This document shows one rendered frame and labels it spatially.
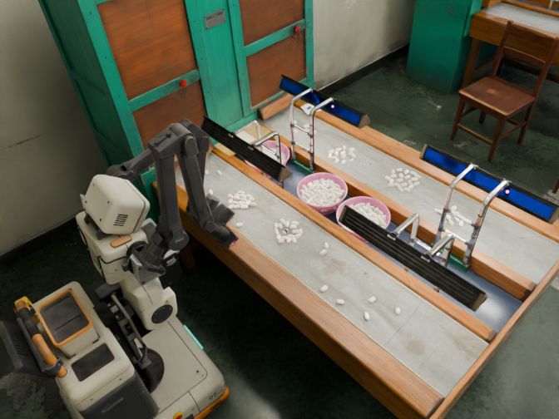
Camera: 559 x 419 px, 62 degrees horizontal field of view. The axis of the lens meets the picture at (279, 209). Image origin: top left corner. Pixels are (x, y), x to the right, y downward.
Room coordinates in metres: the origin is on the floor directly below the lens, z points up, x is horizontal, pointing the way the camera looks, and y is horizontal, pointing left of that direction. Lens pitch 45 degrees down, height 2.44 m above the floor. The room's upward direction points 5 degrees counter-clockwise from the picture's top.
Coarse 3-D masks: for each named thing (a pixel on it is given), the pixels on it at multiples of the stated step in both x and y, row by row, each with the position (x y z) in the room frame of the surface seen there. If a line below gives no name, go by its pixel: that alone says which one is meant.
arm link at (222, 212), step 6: (222, 204) 1.29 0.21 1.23; (216, 210) 1.27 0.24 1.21; (222, 210) 1.26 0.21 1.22; (228, 210) 1.27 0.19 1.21; (216, 216) 1.25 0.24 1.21; (222, 216) 1.25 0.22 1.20; (228, 216) 1.26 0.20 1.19; (210, 222) 1.20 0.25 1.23; (216, 222) 1.23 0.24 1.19; (210, 228) 1.20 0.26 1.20
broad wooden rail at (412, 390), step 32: (192, 224) 1.71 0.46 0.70; (224, 256) 1.51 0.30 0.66; (256, 256) 1.40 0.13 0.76; (256, 288) 1.32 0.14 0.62; (288, 288) 1.20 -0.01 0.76; (288, 320) 1.16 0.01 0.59; (320, 320) 1.03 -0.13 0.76; (352, 352) 0.88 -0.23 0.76; (384, 352) 0.87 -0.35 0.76; (384, 384) 0.75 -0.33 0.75; (416, 384) 0.73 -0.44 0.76; (416, 416) 0.64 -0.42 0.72
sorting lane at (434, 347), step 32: (224, 192) 1.90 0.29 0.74; (256, 192) 1.87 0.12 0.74; (256, 224) 1.63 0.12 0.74; (288, 256) 1.41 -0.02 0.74; (320, 256) 1.39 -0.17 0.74; (352, 256) 1.37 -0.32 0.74; (352, 288) 1.19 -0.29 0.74; (384, 288) 1.18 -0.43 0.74; (352, 320) 1.04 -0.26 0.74; (384, 320) 1.02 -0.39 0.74; (416, 320) 1.01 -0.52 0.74; (448, 320) 1.00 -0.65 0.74; (416, 352) 0.87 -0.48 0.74; (448, 352) 0.86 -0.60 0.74; (480, 352) 0.84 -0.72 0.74; (448, 384) 0.73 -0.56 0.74
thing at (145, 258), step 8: (152, 240) 1.12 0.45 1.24; (144, 248) 1.10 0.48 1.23; (152, 248) 1.09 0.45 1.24; (160, 248) 1.09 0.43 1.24; (136, 256) 1.08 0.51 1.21; (144, 256) 1.07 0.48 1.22; (152, 256) 1.06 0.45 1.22; (160, 256) 1.07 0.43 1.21; (144, 264) 1.04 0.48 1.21; (152, 264) 1.05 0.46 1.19; (160, 264) 1.08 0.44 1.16; (160, 272) 1.04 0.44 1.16
